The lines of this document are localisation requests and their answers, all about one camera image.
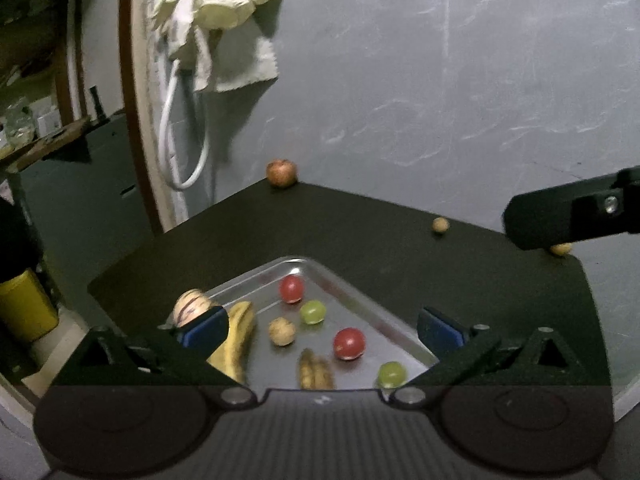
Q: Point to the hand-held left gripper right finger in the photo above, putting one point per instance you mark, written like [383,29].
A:
[440,332]

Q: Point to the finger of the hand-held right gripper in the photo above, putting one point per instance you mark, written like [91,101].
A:
[550,217]

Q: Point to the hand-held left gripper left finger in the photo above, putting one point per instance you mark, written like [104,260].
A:
[205,332]

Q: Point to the pale striped apple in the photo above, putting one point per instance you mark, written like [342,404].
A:
[189,304]

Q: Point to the small tan longan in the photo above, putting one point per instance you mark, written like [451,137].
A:
[561,249]
[440,225]

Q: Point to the large yellow banana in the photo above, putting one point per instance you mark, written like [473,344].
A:
[239,340]

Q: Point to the green grape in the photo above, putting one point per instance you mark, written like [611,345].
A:
[391,374]
[312,312]

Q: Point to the brown walnut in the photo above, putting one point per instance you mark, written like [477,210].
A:
[282,331]

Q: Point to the metal tray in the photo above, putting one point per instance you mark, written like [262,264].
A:
[360,305]

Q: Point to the red cherry tomato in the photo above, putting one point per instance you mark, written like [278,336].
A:
[349,343]
[291,289]

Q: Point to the brown spotted banana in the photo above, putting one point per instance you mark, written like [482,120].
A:
[315,371]

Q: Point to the red apple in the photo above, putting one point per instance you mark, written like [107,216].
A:
[281,173]

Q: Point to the yellow container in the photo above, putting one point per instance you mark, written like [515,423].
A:
[25,305]

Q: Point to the dark cabinet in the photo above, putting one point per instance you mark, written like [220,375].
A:
[75,200]

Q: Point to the wooden shelf board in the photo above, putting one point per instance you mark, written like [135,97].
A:
[47,141]

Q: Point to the white hanging cloth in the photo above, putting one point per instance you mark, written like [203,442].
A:
[240,65]

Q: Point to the white painted door frame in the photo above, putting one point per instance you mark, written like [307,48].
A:
[150,160]

